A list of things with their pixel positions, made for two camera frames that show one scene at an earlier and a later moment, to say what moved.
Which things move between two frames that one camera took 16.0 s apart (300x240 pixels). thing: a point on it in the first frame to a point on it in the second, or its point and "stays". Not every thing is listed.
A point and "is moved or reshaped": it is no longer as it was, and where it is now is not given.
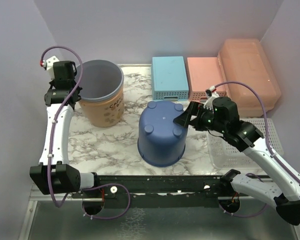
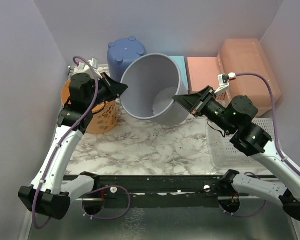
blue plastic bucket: [162, 141] to [121, 53]
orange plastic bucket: [102, 97] is moved or reshaped
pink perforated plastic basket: [203, 73] stays
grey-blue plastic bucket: [101, 80] is moved or reshaped
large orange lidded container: [245, 61] stays
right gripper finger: [184, 118] to [191, 101]
